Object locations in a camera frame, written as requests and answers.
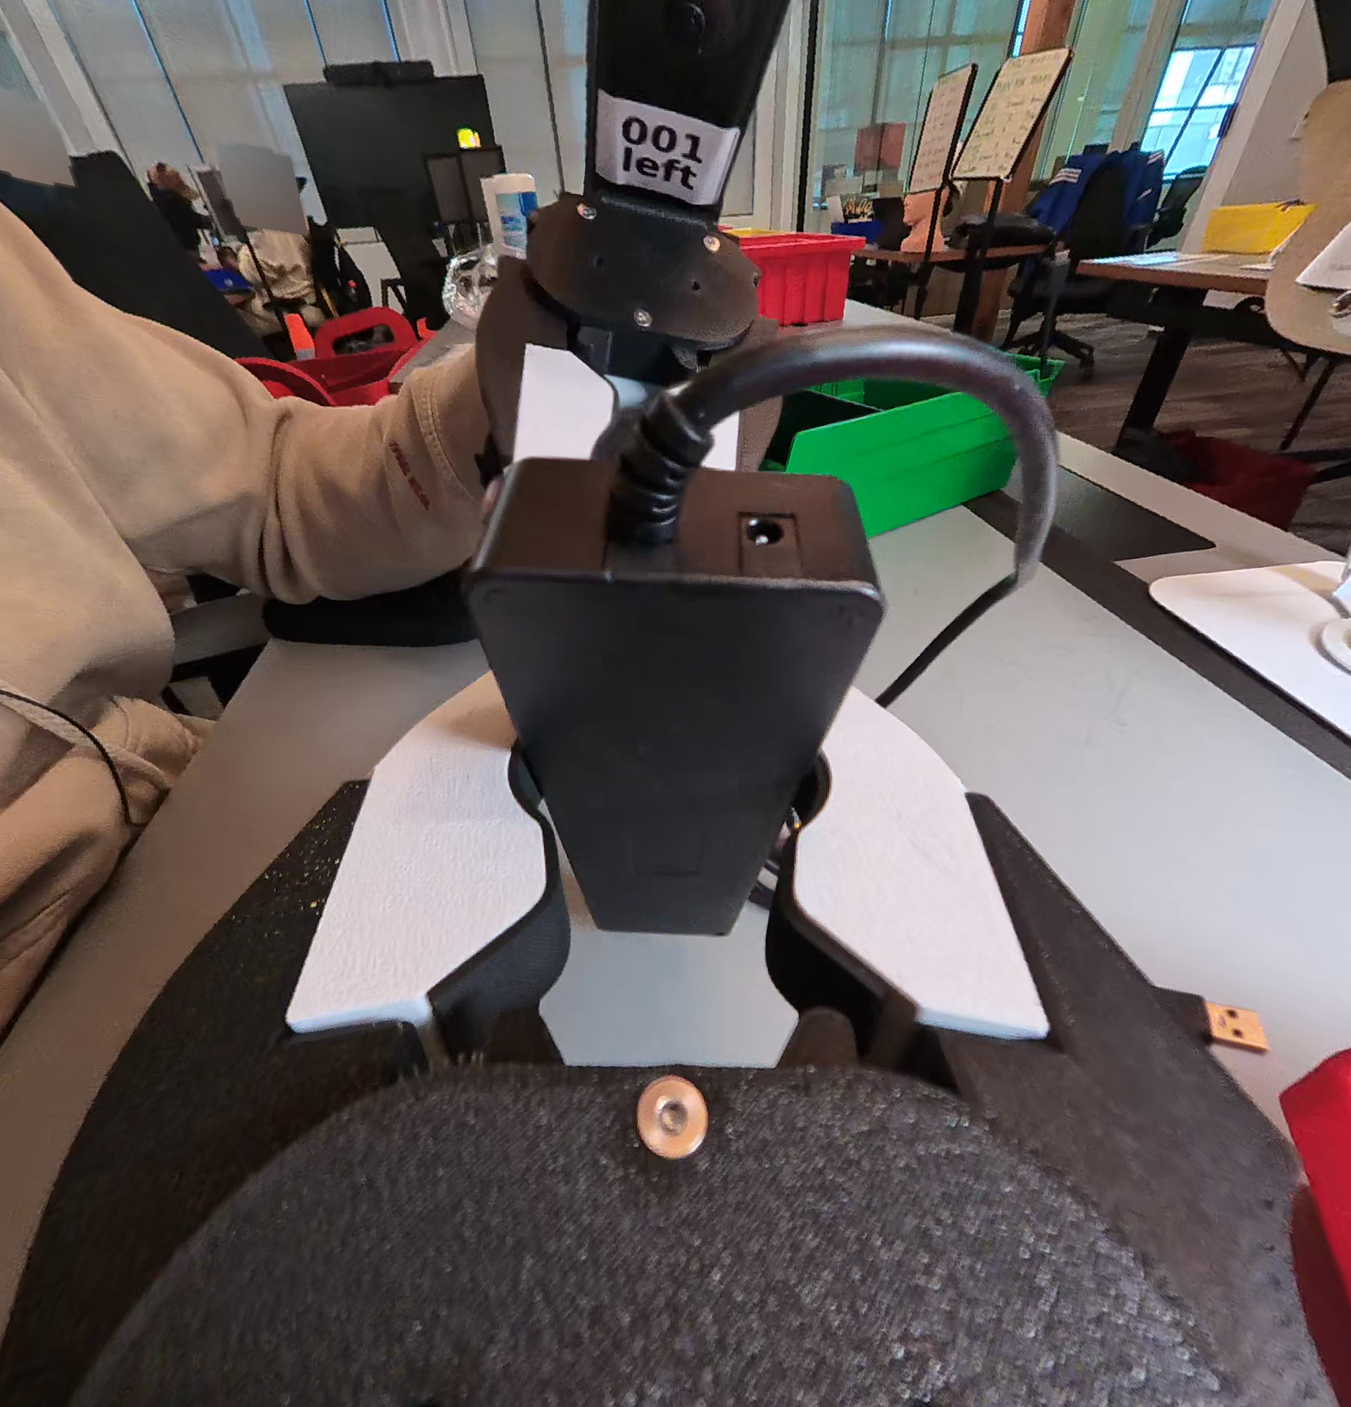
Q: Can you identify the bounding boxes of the black table mat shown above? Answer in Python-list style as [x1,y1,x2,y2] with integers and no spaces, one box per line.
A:
[988,493,1217,564]

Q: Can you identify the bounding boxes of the black screen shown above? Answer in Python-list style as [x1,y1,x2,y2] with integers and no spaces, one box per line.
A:
[284,64,498,234]

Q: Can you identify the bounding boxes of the person's beige hoodie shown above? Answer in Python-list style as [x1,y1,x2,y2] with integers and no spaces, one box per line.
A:
[0,180,303,1072]

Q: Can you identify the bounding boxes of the green plastic bin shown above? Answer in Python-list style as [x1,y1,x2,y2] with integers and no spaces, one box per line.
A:
[760,352,1063,540]

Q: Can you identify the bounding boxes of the black usb cable orange plugs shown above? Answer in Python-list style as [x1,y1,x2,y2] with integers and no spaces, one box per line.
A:
[1164,989,1271,1057]

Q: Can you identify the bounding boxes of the person's left hand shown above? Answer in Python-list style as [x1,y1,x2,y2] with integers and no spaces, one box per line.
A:
[474,257,578,490]

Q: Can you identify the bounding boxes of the black office chair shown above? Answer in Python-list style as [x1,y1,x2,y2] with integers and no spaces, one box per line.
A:
[1002,144,1169,369]

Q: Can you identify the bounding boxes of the thick black hub cable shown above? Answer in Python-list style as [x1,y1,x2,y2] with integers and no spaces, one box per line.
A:
[591,323,1062,707]

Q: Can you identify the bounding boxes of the wooden desk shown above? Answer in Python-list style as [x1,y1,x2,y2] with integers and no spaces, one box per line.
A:
[1074,251,1293,441]

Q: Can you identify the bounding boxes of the white wipes canister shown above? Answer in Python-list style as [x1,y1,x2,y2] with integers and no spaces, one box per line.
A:
[482,173,540,262]

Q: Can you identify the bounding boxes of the red ribbed plastic bin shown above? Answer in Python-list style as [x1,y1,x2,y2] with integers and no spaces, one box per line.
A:
[727,228,865,328]

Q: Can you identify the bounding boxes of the red handled basket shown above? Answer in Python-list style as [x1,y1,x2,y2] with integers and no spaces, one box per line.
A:
[236,306,437,410]

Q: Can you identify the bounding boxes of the white tablet stand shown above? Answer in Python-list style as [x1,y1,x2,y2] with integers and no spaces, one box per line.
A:
[1148,517,1351,761]

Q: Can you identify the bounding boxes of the large red plastic bin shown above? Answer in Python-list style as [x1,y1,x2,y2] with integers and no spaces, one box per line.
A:
[1277,1038,1351,1407]

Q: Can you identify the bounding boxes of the black usb hub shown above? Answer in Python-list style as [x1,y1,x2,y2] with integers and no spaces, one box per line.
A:
[465,455,886,937]

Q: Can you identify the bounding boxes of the person's left forearm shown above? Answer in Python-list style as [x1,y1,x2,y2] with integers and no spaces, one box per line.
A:
[225,350,503,608]

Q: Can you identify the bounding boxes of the thin black cord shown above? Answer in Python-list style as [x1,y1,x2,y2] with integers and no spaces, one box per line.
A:
[0,680,140,827]

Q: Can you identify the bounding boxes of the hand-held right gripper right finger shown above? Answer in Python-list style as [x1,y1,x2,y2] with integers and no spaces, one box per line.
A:
[766,686,1052,1044]

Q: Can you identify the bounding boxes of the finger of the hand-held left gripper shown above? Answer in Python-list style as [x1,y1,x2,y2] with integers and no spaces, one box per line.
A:
[517,342,617,463]
[613,377,743,473]

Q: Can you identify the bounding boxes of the whiteboard easel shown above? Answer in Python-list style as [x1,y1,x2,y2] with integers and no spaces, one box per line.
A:
[953,45,1074,221]
[903,63,980,221]

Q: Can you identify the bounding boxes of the black chair armrest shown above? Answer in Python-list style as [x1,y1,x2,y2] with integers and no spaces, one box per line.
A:
[262,570,481,650]

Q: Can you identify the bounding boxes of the yellow plastic bin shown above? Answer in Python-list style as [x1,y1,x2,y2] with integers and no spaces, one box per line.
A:
[1198,199,1316,257]

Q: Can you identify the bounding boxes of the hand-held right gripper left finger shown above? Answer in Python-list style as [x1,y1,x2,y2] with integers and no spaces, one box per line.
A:
[286,670,573,1036]

